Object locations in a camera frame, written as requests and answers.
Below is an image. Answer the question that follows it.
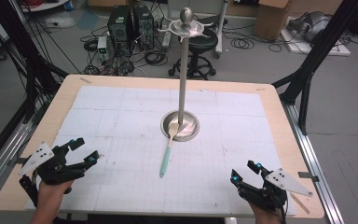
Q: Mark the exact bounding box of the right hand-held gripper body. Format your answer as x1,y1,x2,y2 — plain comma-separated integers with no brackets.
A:
237,167,314,212

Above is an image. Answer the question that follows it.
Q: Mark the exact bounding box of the metal utensil hanging stand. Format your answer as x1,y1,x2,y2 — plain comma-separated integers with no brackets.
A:
158,7,214,143

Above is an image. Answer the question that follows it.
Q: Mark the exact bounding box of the black round stool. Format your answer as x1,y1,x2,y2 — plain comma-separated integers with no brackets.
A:
167,27,219,80

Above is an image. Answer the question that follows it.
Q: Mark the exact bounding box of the black table clamp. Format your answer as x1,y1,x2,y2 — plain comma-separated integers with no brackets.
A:
7,156,30,166
297,171,320,183

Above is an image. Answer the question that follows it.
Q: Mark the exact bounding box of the brown cardboard box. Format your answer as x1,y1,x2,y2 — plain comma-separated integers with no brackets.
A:
254,0,293,42

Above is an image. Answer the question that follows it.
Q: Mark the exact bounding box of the white grid mat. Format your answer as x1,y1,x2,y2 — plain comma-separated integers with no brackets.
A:
25,85,296,217

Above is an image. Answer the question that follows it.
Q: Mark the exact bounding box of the white stand pole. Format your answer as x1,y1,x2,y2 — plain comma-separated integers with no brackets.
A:
213,0,230,60

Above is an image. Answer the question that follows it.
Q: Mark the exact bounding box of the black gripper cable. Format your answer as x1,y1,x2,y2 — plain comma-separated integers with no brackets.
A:
279,199,289,224

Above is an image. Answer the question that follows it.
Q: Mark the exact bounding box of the person's left hand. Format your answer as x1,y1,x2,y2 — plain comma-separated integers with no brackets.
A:
32,178,75,218

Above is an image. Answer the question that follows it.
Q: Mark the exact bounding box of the small grey power supply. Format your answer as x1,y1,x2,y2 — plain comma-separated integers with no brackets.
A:
96,35,109,61

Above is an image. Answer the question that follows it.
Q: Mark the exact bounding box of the thin wooden stick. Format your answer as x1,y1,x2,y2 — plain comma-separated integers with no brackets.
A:
289,192,310,216

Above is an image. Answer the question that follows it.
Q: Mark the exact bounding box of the black metal frame strut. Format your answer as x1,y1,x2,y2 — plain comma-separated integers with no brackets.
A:
0,0,70,124
271,0,358,135

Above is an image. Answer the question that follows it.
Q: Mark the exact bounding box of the grey power strip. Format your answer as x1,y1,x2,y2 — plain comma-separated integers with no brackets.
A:
161,30,172,53

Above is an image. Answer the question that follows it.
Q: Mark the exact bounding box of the white flat board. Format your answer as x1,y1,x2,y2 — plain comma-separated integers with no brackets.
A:
280,16,352,57

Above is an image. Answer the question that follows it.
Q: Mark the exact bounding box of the black computer tower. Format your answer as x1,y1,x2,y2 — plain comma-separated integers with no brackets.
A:
107,5,132,51
132,5,155,51

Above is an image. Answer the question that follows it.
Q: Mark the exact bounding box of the grey bag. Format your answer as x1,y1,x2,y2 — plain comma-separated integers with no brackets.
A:
286,10,333,44

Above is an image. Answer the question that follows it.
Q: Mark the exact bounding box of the aluminium rail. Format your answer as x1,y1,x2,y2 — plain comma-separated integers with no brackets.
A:
0,120,34,204
282,102,345,224

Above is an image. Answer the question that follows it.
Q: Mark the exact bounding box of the green-handled wooden spatula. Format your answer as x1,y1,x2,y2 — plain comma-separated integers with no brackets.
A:
158,121,180,179

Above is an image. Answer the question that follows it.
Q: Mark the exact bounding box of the coiled black floor cable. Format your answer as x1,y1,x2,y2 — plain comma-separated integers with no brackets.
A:
144,49,169,67
229,36,255,50

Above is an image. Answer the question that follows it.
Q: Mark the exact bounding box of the person's right hand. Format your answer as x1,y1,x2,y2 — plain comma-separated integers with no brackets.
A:
249,202,286,224

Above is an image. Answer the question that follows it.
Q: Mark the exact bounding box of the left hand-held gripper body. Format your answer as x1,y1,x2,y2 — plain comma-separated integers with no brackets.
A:
18,141,87,207

